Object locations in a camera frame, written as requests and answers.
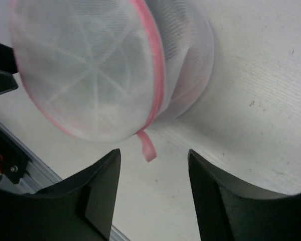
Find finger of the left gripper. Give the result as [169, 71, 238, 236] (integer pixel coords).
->
[0, 43, 18, 95]

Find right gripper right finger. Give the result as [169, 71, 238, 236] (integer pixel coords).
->
[188, 150, 301, 240]

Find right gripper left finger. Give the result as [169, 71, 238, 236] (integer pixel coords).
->
[0, 149, 121, 240]

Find white mesh laundry bag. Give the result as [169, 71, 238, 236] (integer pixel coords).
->
[10, 1, 214, 161]

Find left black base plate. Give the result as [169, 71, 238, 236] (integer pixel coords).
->
[0, 130, 30, 184]

